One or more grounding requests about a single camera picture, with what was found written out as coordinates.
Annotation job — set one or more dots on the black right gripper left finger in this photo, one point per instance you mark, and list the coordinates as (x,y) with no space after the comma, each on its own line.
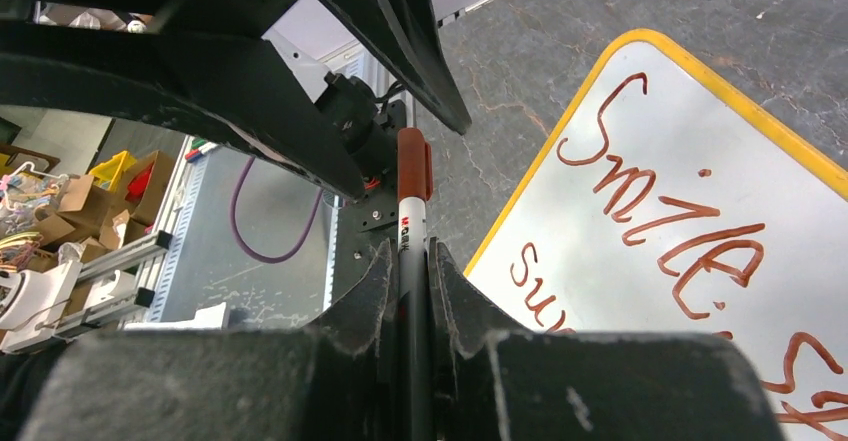
(327,380)

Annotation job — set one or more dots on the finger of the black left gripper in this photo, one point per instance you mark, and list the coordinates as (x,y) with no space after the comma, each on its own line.
(238,93)
(403,36)

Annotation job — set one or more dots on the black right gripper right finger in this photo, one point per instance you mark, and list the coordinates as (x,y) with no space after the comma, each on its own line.
(497,380)

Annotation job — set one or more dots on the white whiteboard marker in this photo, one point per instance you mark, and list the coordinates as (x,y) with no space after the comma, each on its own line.
(414,351)

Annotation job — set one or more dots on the red marker cap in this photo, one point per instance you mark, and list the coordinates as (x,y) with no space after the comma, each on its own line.
(414,165)

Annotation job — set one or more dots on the yellow framed whiteboard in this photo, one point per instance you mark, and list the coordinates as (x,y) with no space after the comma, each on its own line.
(667,200)

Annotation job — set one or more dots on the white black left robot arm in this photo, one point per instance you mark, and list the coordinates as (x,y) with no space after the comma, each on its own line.
(337,95)

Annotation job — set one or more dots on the spare markers on table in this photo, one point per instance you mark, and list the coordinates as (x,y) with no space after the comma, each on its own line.
(198,150)

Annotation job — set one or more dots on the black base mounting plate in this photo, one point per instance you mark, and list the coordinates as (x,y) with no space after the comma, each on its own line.
(357,227)

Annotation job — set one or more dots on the cardboard boxes clutter pile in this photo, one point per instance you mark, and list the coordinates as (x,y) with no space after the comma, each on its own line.
(47,218)

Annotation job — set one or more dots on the blue slotted cable duct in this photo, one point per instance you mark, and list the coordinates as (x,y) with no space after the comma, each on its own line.
(169,265)

